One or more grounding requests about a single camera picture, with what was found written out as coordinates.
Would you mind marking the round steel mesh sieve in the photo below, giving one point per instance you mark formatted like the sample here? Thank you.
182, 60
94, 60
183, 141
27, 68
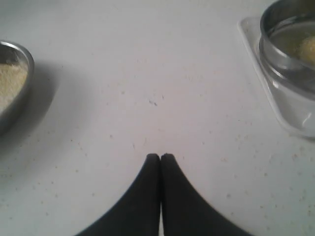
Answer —
283, 26

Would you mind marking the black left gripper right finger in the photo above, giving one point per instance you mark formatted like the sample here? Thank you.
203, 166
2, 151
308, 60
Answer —
184, 211

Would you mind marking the yellow and white grain mix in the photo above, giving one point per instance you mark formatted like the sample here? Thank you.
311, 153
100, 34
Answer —
306, 50

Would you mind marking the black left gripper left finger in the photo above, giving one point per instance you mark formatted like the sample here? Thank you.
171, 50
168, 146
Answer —
137, 212

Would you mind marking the white square tray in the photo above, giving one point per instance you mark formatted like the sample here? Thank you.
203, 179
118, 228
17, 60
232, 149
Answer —
295, 113

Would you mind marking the steel bowl with grains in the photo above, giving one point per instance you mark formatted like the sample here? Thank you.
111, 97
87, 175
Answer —
16, 73

